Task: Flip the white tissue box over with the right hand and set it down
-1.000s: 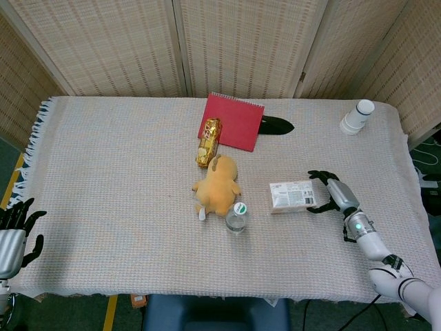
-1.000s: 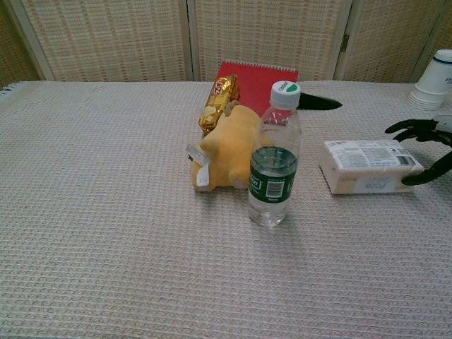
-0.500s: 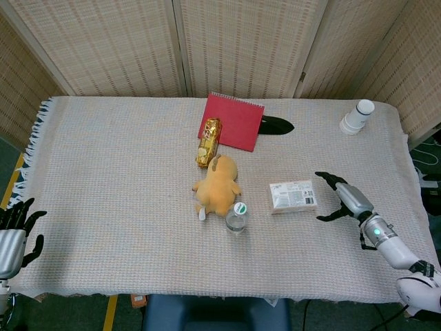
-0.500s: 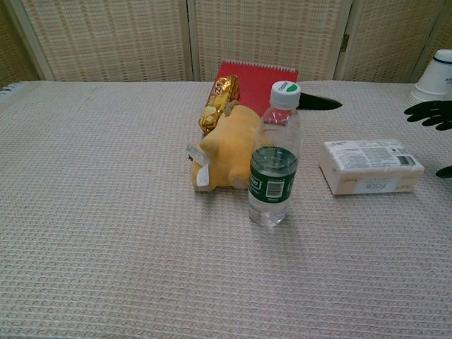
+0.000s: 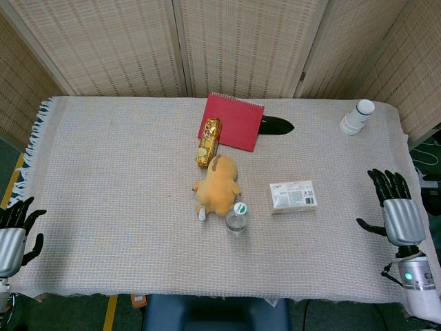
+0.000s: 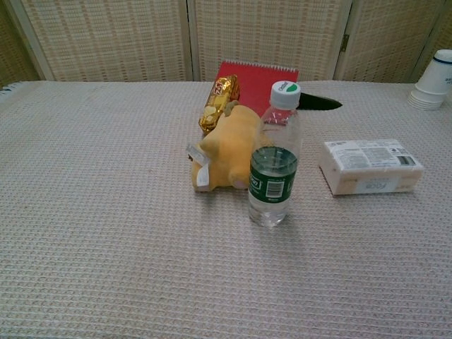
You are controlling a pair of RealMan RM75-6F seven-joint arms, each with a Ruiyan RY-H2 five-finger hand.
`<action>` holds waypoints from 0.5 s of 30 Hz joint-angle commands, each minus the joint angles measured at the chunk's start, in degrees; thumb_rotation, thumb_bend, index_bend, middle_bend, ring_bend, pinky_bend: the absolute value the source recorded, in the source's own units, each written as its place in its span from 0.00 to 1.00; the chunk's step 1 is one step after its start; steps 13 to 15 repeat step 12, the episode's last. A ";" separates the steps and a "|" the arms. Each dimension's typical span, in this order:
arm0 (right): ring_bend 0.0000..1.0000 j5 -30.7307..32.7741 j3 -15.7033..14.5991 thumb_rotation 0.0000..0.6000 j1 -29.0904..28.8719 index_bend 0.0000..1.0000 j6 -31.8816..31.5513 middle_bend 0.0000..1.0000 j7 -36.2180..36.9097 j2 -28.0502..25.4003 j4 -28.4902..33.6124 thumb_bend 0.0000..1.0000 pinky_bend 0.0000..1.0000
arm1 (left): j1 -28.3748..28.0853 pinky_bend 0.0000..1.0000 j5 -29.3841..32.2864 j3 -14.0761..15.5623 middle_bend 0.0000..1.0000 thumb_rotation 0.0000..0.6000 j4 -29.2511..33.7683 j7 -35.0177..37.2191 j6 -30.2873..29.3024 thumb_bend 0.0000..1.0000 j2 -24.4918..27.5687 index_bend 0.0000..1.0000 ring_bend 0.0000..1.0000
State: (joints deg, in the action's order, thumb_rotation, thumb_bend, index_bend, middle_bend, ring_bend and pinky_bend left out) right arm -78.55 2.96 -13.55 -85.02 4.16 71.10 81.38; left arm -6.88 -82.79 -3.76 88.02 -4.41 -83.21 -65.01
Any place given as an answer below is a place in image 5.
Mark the white Face tissue pack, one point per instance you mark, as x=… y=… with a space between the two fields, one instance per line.
x=293 y=196

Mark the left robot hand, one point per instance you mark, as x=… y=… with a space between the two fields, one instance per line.
x=10 y=248

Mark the stack of white paper cups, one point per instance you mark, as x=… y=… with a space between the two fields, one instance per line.
x=355 y=119

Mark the black pointed blade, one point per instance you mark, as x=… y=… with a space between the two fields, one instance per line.
x=275 y=125

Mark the dark blue chair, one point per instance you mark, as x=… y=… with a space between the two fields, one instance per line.
x=213 y=313

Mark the clear water bottle green label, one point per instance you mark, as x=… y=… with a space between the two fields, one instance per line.
x=237 y=224

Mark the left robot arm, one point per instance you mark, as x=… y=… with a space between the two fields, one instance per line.
x=2 y=293

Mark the small orange box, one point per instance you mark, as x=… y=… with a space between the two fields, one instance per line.
x=138 y=300

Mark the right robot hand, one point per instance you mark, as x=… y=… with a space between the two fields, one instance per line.
x=403 y=220

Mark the black equipment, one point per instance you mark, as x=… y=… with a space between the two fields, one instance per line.
x=432 y=196

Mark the beige woven tablecloth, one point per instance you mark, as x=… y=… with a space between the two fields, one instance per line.
x=103 y=207

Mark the woven folding screen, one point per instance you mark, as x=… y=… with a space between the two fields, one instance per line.
x=103 y=41

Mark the red spiral notebook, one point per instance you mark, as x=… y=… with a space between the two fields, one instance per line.
x=237 y=120

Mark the brass screen hinge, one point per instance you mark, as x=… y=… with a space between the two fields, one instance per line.
x=302 y=76

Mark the orange plush toy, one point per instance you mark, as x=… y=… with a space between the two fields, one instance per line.
x=217 y=186

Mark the gold foil snack pack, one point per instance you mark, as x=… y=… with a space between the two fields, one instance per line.
x=208 y=145

